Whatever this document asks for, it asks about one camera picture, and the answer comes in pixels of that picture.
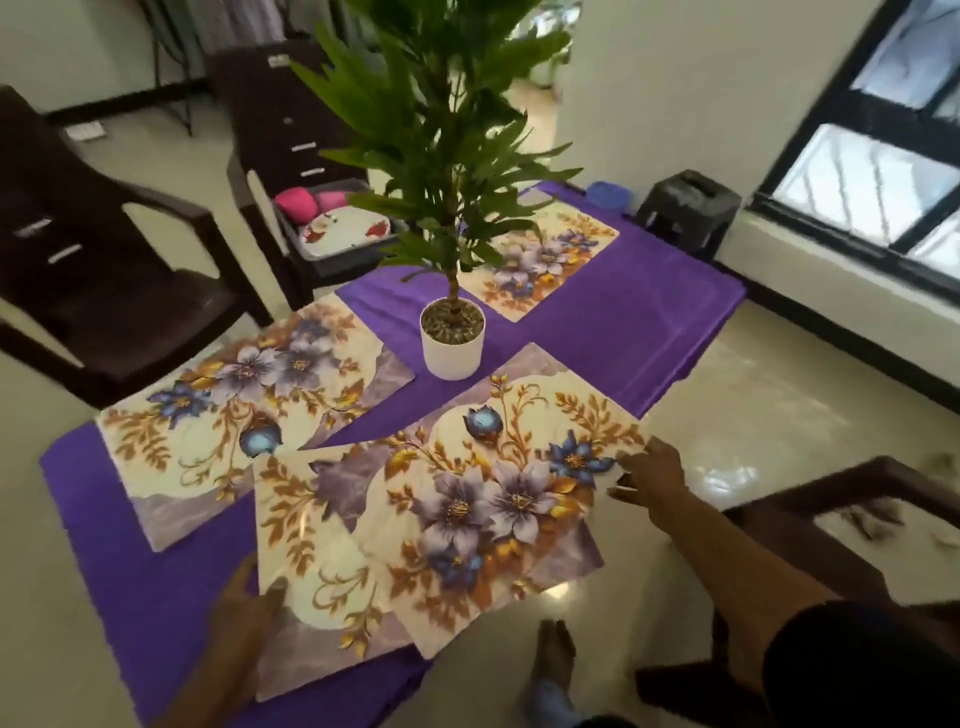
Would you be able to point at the brown plastic armchair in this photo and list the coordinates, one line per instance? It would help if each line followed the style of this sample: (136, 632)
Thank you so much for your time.
(825, 495)
(277, 112)
(112, 315)

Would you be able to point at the black plastic stool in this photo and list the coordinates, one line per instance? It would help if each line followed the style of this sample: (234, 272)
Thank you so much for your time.
(686, 202)

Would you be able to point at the green plant in white pot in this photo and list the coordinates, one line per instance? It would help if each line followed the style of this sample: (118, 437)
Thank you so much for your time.
(450, 360)

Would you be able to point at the grey plastic tub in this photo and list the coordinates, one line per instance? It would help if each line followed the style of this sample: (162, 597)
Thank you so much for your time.
(352, 266)

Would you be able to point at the white power strip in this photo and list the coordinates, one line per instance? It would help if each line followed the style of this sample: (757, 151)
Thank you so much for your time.
(84, 132)

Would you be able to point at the person's left foot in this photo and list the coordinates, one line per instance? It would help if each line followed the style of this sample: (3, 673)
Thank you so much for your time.
(553, 652)

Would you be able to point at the floral print placemat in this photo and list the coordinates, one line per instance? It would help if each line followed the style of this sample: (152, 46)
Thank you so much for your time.
(315, 540)
(540, 262)
(225, 405)
(480, 510)

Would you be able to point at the blue plastic bucket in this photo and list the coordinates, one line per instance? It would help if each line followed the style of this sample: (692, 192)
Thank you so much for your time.
(607, 196)

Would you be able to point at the person's light blue trousers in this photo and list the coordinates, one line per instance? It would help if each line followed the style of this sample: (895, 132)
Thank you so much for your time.
(555, 709)

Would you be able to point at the grey patterned hanging cloth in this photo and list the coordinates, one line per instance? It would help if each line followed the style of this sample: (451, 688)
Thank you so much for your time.
(232, 22)

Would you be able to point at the black tripod stand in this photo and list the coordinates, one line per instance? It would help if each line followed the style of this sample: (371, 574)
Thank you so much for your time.
(169, 67)

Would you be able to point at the white rose print plate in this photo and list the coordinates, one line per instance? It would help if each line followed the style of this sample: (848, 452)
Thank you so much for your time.
(341, 232)

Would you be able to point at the tan paper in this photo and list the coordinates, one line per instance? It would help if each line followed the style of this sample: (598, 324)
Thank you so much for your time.
(943, 469)

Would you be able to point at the person's right forearm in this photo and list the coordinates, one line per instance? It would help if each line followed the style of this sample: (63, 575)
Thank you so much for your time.
(742, 585)

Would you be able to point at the purple tablecloth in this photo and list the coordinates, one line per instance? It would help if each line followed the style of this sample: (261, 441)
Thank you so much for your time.
(622, 322)

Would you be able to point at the person's right hand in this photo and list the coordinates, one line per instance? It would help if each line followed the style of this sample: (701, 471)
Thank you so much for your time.
(652, 480)

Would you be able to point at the purple printed paper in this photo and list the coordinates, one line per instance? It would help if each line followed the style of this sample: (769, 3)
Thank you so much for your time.
(870, 521)

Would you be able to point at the person's black shirt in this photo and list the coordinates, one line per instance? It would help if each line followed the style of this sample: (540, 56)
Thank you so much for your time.
(862, 667)

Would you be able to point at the black barred window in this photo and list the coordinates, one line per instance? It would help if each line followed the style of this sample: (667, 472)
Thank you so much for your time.
(840, 105)

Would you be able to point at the person's left hand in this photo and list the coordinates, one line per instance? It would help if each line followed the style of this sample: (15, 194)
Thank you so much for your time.
(244, 622)

